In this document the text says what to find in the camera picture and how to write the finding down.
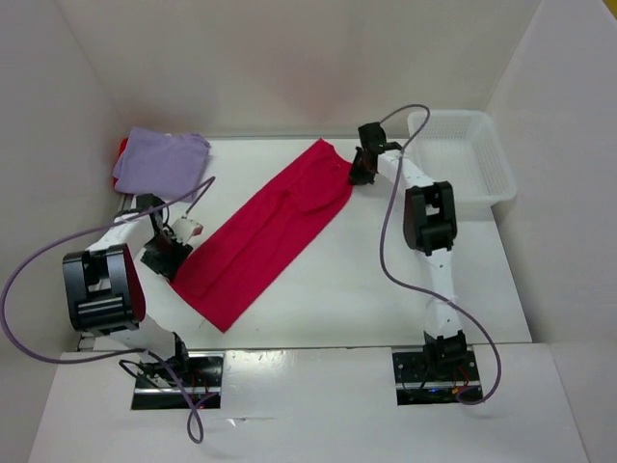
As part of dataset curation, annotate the magenta t shirt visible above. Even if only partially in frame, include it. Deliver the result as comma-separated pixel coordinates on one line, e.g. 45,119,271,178
172,139,352,332

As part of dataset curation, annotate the lilac t shirt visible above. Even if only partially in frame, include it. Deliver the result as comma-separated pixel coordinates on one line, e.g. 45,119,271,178
112,127,211,200

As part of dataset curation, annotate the red t shirt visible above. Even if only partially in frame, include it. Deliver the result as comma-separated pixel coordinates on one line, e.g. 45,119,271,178
111,137,128,187

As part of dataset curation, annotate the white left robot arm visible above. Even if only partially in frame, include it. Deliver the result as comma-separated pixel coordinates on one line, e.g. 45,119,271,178
63,194,193,382

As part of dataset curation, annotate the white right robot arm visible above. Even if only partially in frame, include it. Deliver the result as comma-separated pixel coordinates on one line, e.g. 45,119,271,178
349,122,468,375

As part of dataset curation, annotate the white plastic basket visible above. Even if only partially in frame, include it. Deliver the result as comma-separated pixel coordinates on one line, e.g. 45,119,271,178
408,110,517,210

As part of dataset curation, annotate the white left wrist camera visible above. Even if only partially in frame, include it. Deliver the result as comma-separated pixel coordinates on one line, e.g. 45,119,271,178
172,217,203,243

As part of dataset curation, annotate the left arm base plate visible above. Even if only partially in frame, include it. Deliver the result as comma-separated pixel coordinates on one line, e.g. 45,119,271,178
130,350,227,411

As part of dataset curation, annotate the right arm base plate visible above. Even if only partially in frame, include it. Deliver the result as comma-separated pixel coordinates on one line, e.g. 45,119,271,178
391,347,483,406

